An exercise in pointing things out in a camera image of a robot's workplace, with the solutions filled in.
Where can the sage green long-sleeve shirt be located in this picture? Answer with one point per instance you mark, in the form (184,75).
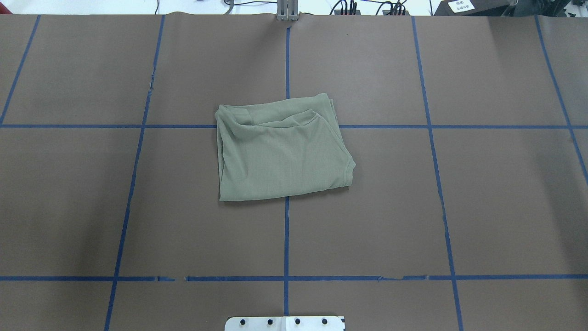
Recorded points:
(279,149)

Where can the black box with label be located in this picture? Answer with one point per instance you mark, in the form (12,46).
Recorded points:
(472,8)

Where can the aluminium frame post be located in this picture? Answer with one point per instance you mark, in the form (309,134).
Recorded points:
(287,10)

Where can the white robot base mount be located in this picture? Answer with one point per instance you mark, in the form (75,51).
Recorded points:
(286,323)

